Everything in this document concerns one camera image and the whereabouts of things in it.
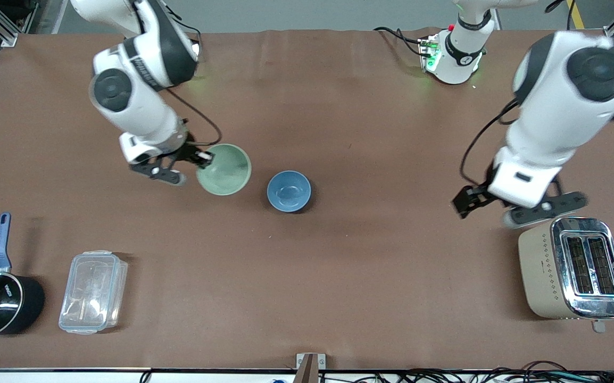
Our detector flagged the green bowl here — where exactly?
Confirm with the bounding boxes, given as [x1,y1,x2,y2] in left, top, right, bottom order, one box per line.
[196,144,252,196]

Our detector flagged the blue bowl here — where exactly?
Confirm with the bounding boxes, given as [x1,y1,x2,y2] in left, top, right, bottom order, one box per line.
[267,170,312,213]

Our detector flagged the beige and chrome toaster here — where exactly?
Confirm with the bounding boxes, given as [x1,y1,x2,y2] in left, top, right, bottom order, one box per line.
[518,217,614,334]

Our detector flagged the brown table cover mat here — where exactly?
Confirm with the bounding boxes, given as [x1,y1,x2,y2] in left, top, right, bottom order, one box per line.
[0,29,614,371]

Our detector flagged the clear plastic food container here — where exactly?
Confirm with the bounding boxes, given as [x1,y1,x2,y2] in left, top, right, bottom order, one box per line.
[59,250,129,336]

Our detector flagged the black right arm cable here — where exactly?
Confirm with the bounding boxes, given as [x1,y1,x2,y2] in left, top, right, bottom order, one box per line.
[166,88,223,147]

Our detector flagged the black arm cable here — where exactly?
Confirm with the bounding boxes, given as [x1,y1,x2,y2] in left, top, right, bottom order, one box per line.
[459,98,520,187]
[166,88,223,147]

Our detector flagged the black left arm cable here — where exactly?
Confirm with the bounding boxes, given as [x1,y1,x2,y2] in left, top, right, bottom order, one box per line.
[459,98,520,187]

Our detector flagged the black floor cable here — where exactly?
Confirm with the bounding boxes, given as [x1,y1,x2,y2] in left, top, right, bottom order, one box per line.
[392,368,504,383]
[499,361,614,383]

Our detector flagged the black pot with blue handle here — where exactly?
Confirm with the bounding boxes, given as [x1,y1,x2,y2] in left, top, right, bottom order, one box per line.
[0,213,46,339]

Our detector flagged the metal table edge bracket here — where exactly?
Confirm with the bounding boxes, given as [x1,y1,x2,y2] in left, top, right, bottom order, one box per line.
[296,353,326,383]

